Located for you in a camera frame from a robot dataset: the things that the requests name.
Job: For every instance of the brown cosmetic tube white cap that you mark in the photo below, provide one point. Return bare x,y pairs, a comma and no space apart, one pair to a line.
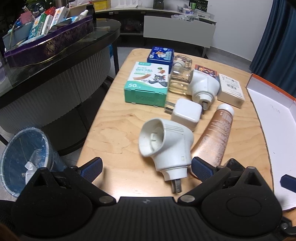
211,146

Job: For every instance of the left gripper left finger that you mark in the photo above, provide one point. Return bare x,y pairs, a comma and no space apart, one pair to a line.
90,170

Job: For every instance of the blue curtain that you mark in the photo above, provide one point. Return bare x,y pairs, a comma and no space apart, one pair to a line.
274,59

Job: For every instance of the purple tray of boxes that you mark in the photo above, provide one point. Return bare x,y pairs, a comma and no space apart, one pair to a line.
45,48

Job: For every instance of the black round side table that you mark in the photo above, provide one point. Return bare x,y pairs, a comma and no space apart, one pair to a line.
62,96

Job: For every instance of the white plug-in vaporizer with bottle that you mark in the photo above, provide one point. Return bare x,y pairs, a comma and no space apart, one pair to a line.
202,88

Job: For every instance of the blue trash bin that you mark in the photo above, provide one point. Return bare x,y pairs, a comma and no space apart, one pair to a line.
29,150

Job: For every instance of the white cube usb charger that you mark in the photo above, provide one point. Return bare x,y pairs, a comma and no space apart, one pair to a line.
184,112

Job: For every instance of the teal band-aid box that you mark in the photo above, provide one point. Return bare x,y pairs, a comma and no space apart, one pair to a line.
147,84

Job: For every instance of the blue tissue pack box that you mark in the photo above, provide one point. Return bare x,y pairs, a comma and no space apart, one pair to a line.
161,55

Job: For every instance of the clear liquid refill bottle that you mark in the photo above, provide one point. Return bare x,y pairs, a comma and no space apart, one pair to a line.
182,61

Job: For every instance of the orange white shallow box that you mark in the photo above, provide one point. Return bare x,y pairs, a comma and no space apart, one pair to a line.
275,109

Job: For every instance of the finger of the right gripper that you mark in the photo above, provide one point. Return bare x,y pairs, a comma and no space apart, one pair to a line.
288,182

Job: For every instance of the dark playing card box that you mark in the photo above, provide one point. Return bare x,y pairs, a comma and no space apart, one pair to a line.
208,71

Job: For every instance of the white tv cabinet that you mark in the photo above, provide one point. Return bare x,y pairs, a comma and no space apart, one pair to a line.
148,27

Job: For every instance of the white small carton box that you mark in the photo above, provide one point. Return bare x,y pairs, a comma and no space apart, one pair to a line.
230,91

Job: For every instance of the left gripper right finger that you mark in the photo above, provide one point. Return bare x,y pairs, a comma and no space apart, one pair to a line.
201,169

